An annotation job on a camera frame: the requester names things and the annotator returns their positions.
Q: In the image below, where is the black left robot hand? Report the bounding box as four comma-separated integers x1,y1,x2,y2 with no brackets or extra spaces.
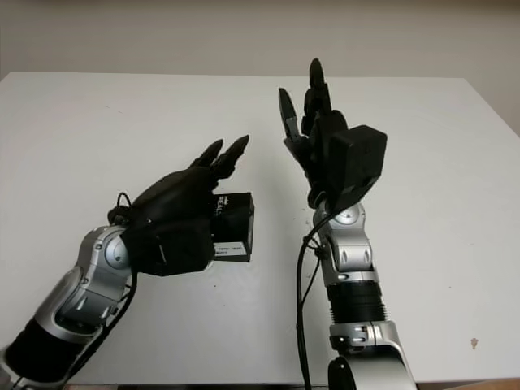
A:
129,135,251,229

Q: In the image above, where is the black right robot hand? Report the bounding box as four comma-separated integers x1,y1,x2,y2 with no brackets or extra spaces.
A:
278,58,350,210

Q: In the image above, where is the black RealSense box lid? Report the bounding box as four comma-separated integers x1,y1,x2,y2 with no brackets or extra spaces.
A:
209,191,256,263

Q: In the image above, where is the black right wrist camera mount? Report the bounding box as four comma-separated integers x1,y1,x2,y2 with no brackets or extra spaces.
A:
327,124,388,210

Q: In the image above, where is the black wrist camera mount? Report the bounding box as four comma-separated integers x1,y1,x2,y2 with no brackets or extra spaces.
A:
121,217,215,278
327,124,388,210

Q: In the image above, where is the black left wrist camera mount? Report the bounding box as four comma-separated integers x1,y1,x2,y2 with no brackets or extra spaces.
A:
121,217,215,278

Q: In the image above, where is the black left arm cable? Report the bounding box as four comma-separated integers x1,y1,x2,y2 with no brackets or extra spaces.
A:
60,192,139,387

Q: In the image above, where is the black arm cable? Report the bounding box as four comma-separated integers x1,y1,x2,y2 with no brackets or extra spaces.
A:
295,205,338,390
60,192,139,387

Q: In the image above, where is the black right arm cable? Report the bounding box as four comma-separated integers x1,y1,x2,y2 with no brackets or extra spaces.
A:
295,205,338,390

